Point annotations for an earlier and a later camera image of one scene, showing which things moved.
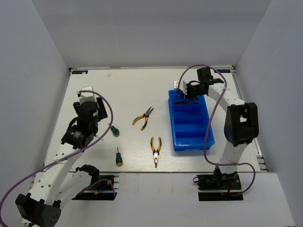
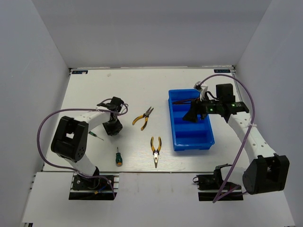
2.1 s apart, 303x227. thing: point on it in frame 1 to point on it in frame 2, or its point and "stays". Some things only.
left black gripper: (102, 112) to (118, 126)
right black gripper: (188, 95) to (191, 115)
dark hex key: (186, 102) stays
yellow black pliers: (155, 153) stays
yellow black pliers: (145, 115) stays
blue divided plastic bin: (190, 122) stays
